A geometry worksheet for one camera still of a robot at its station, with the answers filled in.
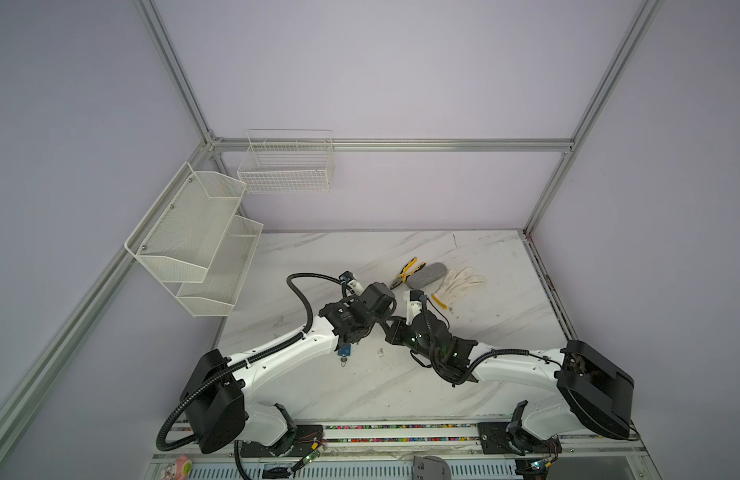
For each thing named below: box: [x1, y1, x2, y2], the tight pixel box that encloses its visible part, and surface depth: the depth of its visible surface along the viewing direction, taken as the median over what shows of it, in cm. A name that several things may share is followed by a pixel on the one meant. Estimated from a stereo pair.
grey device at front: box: [412, 455, 451, 480], surface depth 70 cm
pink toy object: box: [175, 455, 193, 480], surface depth 69 cm
